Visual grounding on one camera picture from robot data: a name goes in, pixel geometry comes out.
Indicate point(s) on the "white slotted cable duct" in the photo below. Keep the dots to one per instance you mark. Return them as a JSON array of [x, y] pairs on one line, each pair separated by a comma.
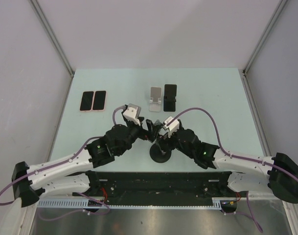
[[84, 203]]

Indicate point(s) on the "silver folding phone stand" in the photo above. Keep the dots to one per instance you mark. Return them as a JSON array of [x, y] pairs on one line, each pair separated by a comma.
[[155, 99]]

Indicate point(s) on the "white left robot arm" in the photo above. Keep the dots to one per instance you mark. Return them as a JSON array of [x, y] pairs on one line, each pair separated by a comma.
[[73, 174]]

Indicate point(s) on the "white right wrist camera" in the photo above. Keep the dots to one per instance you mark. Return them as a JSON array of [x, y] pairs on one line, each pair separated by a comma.
[[171, 125]]

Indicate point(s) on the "black folding phone stand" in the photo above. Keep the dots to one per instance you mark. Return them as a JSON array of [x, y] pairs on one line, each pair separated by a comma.
[[169, 98]]

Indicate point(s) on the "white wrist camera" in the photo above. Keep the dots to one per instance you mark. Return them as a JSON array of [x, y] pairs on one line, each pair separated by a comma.
[[171, 125], [131, 113]]

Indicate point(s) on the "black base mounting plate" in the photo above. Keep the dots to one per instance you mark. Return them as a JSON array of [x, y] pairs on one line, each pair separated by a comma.
[[179, 188]]

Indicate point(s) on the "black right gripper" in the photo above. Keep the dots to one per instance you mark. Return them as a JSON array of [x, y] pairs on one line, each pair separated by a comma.
[[165, 139]]

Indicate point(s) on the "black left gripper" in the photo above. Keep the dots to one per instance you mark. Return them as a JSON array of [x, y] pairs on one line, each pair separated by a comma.
[[151, 132]]

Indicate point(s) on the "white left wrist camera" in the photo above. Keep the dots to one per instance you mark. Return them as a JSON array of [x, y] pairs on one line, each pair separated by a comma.
[[131, 113]]

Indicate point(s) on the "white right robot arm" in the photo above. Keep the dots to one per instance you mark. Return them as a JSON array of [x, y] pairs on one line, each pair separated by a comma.
[[277, 175]]

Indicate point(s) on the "pink cased smartphone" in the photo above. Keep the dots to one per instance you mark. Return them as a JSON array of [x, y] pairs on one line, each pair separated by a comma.
[[99, 101], [86, 101]]

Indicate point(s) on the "black round base phone stand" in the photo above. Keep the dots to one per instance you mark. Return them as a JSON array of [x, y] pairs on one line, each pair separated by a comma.
[[160, 152]]

